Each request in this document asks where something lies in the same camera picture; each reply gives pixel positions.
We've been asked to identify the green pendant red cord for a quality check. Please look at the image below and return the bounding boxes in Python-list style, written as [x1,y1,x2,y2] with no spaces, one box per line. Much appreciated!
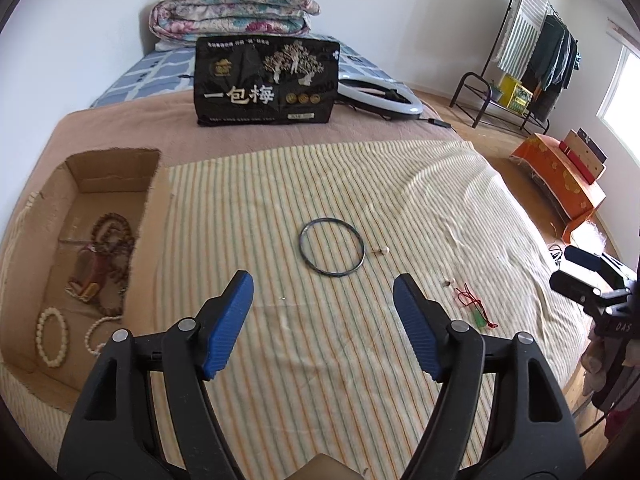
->
[453,283,500,331]

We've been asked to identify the white pearl necklace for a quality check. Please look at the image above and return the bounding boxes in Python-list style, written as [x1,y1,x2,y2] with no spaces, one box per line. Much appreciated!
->
[83,314,124,358]

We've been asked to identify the brown leather watch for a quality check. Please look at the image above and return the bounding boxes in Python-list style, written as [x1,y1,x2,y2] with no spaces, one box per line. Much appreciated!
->
[65,244,110,304]

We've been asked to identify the brown wooden bead necklace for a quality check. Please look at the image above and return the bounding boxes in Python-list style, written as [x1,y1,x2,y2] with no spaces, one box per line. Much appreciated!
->
[89,211,137,319]

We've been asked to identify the black thin bangle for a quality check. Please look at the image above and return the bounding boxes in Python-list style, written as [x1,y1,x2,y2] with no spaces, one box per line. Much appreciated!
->
[297,217,366,278]

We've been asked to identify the cream bead bracelet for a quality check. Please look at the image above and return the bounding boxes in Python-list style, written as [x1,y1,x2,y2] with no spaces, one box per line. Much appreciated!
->
[34,306,70,369]

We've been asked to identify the orange patterned box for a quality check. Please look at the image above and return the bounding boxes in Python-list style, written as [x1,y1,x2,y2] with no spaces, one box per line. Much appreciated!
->
[511,133,605,244]

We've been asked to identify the yellow striped towel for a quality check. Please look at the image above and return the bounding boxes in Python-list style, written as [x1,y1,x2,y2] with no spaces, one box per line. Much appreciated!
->
[1,140,589,479]

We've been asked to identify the stacked books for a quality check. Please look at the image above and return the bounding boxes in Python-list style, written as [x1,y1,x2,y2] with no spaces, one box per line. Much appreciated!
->
[560,129,606,184]

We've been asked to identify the open cardboard box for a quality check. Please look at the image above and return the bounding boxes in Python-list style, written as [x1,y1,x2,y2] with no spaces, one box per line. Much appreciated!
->
[1,148,170,413]

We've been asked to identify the black clothes rack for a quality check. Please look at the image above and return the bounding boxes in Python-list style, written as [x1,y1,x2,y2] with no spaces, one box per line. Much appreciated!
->
[449,0,582,136]

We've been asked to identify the pink brown blanket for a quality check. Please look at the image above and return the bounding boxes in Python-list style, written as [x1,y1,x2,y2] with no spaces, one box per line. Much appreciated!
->
[1,91,460,232]

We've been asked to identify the yellow green box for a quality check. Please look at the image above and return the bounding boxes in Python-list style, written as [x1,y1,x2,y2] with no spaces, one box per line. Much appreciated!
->
[498,74,533,115]

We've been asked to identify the dark hanging clothes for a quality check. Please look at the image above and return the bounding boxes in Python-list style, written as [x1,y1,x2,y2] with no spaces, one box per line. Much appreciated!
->
[521,14,582,122]

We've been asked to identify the black snack bag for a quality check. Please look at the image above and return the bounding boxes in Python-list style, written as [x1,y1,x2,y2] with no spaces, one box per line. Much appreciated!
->
[193,35,341,127]

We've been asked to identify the blue checked bed sheet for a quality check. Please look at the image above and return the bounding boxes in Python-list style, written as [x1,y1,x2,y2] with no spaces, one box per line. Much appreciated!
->
[91,42,394,108]

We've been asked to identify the striped hanging towel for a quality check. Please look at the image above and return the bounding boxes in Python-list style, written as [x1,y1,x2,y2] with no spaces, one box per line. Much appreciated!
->
[492,0,549,80]

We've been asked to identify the folded floral quilt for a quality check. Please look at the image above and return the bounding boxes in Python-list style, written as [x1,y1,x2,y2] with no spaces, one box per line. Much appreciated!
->
[148,0,321,44]

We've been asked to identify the white ring light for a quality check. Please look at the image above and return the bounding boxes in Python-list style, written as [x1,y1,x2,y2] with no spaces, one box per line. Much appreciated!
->
[337,76,424,120]

